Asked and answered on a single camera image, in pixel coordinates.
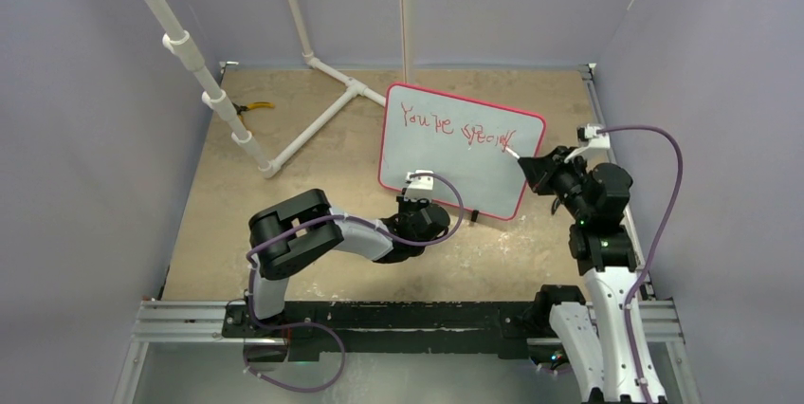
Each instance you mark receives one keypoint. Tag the red-framed whiteboard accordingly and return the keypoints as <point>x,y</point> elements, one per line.
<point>462,140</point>

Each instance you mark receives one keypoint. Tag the yellow-handled pliers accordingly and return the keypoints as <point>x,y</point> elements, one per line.
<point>240,109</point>

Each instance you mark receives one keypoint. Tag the black-handled pliers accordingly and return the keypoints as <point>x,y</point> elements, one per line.
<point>555,206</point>

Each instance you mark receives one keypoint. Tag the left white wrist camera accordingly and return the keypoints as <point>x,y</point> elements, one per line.
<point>419,186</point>

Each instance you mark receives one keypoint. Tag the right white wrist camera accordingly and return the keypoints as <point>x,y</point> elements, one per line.
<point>591,139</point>

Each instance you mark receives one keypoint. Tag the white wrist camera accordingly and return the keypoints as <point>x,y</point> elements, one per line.
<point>591,139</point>
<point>419,186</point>

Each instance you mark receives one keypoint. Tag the white PVC pipe frame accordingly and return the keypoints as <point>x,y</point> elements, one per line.
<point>179,42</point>

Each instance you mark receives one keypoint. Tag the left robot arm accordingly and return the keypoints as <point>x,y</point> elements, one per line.
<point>292,235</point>

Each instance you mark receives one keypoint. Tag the red whiteboard marker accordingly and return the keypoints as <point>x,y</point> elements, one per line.
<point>512,152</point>

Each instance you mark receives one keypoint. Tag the aluminium extrusion frame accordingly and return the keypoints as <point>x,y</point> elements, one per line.
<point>184,359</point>

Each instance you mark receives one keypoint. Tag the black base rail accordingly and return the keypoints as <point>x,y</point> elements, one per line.
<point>507,330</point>

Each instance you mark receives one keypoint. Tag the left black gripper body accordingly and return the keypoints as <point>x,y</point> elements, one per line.
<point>407,209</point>

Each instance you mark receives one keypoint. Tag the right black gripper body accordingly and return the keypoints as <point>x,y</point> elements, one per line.
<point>564,179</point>

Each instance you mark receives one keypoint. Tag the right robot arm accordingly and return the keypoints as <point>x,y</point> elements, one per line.
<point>599,324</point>

